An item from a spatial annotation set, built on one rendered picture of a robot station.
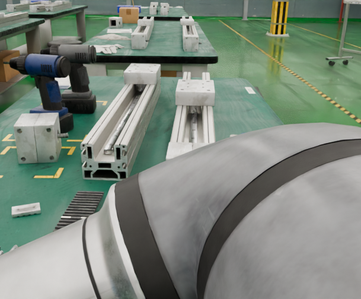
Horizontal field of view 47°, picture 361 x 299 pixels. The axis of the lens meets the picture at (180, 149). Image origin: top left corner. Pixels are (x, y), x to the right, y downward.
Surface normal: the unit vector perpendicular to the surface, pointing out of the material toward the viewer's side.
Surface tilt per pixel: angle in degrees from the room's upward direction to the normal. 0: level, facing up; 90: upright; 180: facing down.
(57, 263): 35
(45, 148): 90
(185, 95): 90
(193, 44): 90
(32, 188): 0
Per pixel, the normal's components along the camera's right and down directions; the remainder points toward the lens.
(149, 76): -0.05, 0.37
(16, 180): 0.02, -0.93
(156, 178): -0.48, -0.78
